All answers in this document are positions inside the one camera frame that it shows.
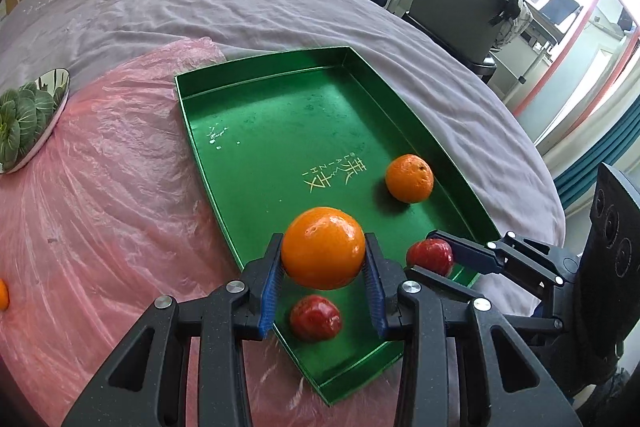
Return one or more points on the pink plastic sheet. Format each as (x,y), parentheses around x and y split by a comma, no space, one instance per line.
(108,215)

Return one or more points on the orange mandarin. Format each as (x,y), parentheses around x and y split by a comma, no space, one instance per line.
(4,296)
(323,248)

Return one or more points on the green leafy vegetable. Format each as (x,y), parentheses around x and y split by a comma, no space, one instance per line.
(25,114)

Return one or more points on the white patterned plate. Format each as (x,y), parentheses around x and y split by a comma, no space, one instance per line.
(56,79)

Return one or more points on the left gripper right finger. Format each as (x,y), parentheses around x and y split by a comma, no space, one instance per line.
(501,380)

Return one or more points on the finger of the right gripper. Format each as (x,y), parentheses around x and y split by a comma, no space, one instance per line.
(465,249)
(455,299)

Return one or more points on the large front orange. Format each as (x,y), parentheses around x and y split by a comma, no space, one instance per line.
(409,179)

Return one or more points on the teal curtain right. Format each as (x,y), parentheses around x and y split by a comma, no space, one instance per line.
(577,179)

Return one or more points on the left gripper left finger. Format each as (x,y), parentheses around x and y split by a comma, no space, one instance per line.
(144,381)

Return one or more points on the green rectangular tray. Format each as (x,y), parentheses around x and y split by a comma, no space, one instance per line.
(276,134)

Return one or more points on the red apple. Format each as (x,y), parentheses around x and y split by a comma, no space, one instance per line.
(314,318)
(431,254)

